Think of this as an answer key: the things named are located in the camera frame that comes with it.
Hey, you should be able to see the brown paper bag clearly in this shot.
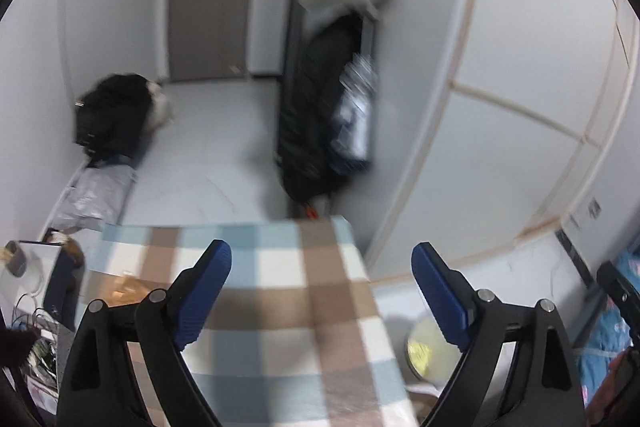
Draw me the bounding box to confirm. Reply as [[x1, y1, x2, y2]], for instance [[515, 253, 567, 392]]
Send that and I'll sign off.
[[97, 274, 153, 303]]

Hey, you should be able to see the round white trash can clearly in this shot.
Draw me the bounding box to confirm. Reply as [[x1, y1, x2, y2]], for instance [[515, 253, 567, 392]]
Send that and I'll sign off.
[[404, 314, 466, 385]]

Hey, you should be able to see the silver folded umbrella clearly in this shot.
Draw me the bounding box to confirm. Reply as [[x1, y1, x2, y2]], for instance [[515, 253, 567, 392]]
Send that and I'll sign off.
[[330, 54, 378, 172]]

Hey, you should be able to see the navy box with white lid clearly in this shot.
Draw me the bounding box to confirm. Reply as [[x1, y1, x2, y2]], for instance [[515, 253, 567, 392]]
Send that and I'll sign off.
[[0, 241, 83, 328]]

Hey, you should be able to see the white wardrobe with wood trim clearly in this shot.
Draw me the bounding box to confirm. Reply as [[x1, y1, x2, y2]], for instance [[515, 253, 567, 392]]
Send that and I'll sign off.
[[365, 0, 640, 283]]

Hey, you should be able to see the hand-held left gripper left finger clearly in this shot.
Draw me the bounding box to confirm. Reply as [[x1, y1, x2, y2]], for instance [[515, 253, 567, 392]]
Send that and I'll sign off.
[[56, 239, 233, 427]]

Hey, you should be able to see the checkered tablecloth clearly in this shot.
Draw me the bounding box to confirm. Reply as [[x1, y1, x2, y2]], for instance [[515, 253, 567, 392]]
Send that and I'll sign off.
[[75, 216, 421, 427]]

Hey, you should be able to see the person's right hand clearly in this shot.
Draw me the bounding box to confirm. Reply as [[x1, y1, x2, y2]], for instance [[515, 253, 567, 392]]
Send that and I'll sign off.
[[585, 347, 640, 427]]

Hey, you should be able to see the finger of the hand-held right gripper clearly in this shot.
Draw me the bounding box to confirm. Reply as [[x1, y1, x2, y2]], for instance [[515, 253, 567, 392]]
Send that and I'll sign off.
[[596, 261, 640, 350]]

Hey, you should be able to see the white plastic bag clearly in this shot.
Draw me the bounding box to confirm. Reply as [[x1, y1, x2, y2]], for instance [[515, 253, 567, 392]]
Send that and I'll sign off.
[[145, 79, 173, 132]]

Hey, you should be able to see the blue grey bed frame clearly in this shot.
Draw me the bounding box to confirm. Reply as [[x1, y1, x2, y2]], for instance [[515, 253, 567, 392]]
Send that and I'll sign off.
[[567, 277, 613, 350]]

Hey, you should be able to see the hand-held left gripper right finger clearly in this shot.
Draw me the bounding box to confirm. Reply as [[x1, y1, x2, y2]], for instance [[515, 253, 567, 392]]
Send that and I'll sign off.
[[411, 243, 587, 427]]

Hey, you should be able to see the grey plastic parcel bag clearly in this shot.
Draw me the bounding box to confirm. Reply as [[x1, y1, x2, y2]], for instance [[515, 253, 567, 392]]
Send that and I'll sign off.
[[52, 167, 138, 233]]

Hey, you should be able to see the blue floral blanket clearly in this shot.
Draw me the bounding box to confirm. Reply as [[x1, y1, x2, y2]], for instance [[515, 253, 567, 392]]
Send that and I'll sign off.
[[575, 252, 640, 408]]

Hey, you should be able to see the black furry object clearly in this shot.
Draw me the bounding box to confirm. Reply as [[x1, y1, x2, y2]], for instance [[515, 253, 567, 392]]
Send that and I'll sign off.
[[0, 327, 38, 368]]

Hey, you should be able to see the black bag on floor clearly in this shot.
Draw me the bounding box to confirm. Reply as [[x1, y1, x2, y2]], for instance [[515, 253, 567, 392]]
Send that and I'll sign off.
[[74, 73, 153, 158]]

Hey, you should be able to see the black hanging jacket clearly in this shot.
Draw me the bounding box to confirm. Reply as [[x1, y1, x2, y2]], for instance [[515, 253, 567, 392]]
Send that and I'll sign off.
[[277, 14, 373, 200]]

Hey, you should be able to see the tangle of black cables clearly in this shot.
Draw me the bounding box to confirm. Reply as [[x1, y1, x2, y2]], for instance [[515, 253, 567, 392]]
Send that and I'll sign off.
[[10, 292, 56, 343]]

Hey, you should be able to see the grey and white cup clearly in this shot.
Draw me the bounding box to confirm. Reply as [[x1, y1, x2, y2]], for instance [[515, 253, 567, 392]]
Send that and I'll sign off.
[[0, 241, 45, 303]]

